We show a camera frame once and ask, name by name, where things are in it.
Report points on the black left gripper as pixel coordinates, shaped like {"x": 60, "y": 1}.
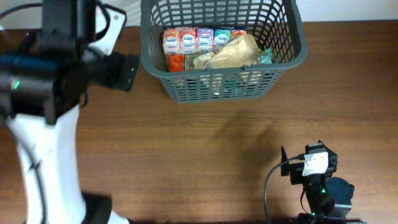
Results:
{"x": 123, "y": 73}

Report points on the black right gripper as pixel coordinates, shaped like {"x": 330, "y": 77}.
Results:
{"x": 297, "y": 172}

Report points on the orange biscuit package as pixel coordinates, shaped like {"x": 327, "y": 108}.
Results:
{"x": 181, "y": 62}

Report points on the multicolour tissue pack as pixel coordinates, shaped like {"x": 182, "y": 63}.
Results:
{"x": 192, "y": 40}

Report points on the teal snack packet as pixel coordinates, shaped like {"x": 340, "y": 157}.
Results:
{"x": 266, "y": 56}

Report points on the beige bag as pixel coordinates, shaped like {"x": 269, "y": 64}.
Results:
{"x": 240, "y": 52}

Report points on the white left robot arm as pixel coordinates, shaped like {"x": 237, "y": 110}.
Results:
{"x": 44, "y": 83}

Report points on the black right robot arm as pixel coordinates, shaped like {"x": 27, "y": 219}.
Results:
{"x": 329, "y": 198}

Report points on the grey plastic basket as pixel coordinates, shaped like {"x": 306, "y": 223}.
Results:
{"x": 275, "y": 25}

